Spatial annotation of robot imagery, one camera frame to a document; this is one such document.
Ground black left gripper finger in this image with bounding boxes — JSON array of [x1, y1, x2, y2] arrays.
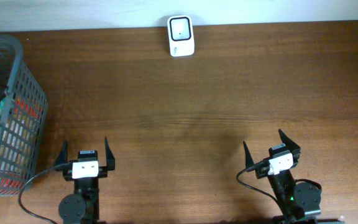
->
[[54, 140, 68, 170], [104, 137, 116, 170]]

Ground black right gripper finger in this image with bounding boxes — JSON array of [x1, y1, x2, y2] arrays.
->
[[278, 129, 301, 152], [243, 141, 254, 170]]

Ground red spaghetti packet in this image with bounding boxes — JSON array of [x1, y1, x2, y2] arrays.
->
[[0, 96, 40, 195]]

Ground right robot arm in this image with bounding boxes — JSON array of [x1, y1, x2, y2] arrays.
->
[[236, 129, 322, 223]]

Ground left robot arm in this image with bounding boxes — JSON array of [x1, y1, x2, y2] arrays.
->
[[55, 139, 116, 224]]

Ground white barcode scanner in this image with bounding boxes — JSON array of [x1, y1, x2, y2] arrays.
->
[[167, 15, 195, 57]]

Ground grey plastic mesh basket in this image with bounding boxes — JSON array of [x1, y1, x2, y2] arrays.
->
[[0, 34, 48, 197]]

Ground black left camera cable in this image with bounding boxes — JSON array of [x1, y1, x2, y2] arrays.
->
[[17, 164, 71, 224]]

